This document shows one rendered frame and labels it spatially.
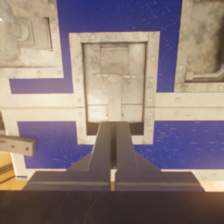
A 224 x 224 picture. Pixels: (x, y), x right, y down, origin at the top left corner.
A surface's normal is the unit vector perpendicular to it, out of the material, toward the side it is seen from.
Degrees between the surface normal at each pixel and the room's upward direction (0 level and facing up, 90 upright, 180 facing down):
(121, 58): 90
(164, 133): 90
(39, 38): 111
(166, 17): 90
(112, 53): 90
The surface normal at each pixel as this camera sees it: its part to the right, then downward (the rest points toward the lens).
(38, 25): 0.34, 0.26
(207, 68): -0.02, 0.28
